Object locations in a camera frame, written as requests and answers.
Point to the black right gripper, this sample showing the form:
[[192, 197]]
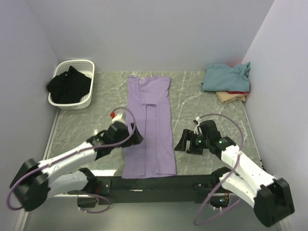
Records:
[[187, 135]]

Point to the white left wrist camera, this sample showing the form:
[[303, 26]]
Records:
[[118, 117]]

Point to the teal folded t shirt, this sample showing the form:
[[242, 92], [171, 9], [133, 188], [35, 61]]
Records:
[[221, 77]]

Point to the aluminium rail frame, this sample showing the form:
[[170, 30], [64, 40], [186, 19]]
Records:
[[66, 131]]

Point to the purple t shirt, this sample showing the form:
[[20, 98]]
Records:
[[148, 100]]

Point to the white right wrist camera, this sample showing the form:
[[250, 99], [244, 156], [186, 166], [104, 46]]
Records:
[[197, 129]]

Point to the tan folded t shirt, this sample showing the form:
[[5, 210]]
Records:
[[225, 98]]

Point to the red folded t shirt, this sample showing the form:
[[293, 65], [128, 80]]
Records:
[[237, 92]]

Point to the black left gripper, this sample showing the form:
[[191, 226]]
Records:
[[136, 138]]

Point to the black t shirt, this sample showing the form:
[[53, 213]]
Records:
[[69, 87]]

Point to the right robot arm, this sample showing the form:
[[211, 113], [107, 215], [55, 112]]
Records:
[[269, 197]]

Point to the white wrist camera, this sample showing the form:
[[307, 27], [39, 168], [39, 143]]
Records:
[[197, 129], [118, 117]]

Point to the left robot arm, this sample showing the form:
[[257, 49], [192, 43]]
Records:
[[35, 182]]

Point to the white laundry basket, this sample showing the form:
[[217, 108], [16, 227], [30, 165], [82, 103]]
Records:
[[86, 67]]

